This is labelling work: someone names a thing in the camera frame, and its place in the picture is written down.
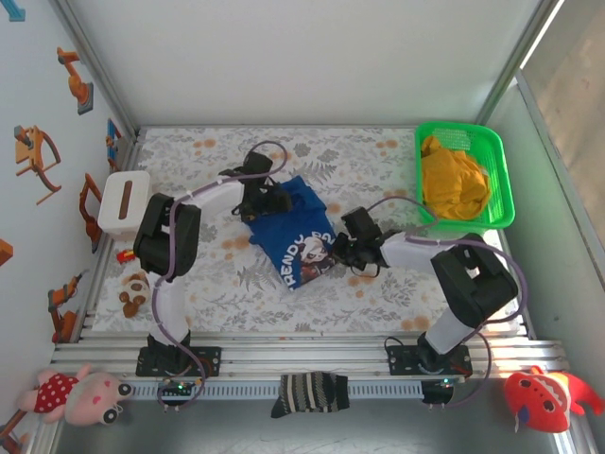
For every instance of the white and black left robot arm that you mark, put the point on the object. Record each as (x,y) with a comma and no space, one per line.
(165,236)

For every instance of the black and white striped sock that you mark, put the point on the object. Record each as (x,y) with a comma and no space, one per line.
(309,392)

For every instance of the white tissue box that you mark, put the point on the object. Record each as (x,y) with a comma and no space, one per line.
(118,198)

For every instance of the green plastic mesh basket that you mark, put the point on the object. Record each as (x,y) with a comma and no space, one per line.
(501,179)

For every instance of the pink pig plush toy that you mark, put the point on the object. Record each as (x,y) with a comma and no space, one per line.
(90,395)

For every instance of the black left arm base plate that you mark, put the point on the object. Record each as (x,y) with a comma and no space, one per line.
(208,361)

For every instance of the blue and orange wall sticker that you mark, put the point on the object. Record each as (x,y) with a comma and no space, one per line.
(112,142)

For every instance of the aluminium rail base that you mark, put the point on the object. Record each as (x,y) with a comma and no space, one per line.
(307,350)

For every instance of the orange claw machine wall sticker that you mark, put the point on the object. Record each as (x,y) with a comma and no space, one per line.
(28,151)

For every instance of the floral print tablecloth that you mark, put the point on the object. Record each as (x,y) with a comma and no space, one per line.
(283,317)

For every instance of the orange-yellow garment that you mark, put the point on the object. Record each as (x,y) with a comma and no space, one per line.
(449,184)

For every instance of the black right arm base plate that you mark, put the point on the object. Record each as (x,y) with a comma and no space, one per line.
(402,361)

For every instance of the aluminium frame post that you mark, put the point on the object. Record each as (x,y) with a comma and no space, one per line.
(515,71)
(94,71)

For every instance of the small brown panda plush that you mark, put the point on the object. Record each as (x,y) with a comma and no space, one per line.
(134,293)

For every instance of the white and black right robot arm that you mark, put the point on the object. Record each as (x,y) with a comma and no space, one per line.
(472,284)

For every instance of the blue t-shirt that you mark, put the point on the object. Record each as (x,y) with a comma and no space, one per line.
(293,232)

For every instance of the orange block wall sticker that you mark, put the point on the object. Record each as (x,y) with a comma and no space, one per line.
(4,253)

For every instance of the small black controller board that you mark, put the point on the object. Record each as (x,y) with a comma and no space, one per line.
(177,390)
(438,390)

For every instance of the red fish plush toy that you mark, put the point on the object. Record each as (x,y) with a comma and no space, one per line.
(539,397)

